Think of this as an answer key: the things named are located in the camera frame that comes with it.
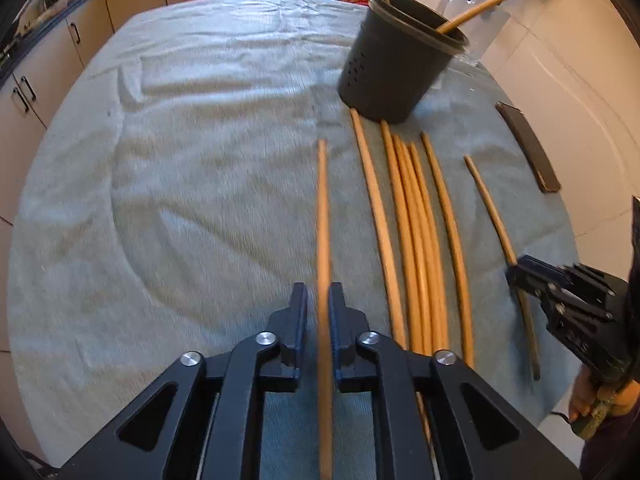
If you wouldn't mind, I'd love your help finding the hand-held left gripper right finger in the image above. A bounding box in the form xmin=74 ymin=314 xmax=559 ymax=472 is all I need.
xmin=327 ymin=281 xmax=583 ymax=480

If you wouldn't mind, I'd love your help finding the bunch of wooden chopsticks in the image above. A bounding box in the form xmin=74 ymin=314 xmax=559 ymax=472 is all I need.
xmin=349 ymin=108 xmax=476 ymax=443

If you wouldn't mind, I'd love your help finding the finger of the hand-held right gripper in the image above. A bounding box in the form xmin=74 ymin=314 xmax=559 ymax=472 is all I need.
xmin=520 ymin=254 xmax=627 ymax=307
xmin=505 ymin=268 xmax=615 ymax=325

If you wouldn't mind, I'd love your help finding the grey-green table towel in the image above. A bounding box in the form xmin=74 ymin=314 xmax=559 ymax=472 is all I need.
xmin=7 ymin=0 xmax=581 ymax=466

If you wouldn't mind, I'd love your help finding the black perforated utensil holder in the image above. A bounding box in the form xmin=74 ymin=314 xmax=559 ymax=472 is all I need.
xmin=337 ymin=0 xmax=471 ymax=125

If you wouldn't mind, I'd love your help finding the person's dark clothing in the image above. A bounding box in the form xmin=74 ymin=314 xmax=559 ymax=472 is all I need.
xmin=577 ymin=407 xmax=640 ymax=480

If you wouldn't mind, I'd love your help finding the person's right hand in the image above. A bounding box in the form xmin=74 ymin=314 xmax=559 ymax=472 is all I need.
xmin=569 ymin=366 xmax=640 ymax=423

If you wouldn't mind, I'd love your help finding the dark smartphone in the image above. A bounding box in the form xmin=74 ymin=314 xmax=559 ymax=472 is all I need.
xmin=495 ymin=101 xmax=562 ymax=194

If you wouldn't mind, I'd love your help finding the clear glass pitcher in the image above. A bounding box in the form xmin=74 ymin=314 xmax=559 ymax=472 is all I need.
xmin=437 ymin=0 xmax=511 ymax=68

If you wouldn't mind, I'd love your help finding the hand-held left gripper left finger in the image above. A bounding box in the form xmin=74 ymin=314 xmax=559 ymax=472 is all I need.
xmin=52 ymin=282 xmax=310 ymax=480

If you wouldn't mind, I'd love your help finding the black kitchen countertop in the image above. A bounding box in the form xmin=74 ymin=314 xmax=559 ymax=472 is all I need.
xmin=0 ymin=0 xmax=166 ymax=86

